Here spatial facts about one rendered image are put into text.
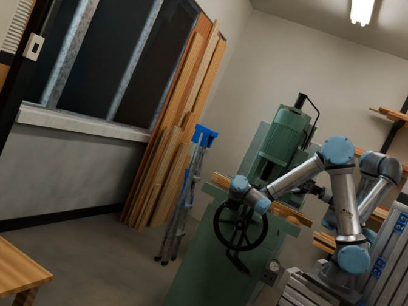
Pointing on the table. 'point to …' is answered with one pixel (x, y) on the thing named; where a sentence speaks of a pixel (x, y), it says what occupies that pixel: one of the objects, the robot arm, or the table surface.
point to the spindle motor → (282, 137)
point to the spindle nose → (266, 170)
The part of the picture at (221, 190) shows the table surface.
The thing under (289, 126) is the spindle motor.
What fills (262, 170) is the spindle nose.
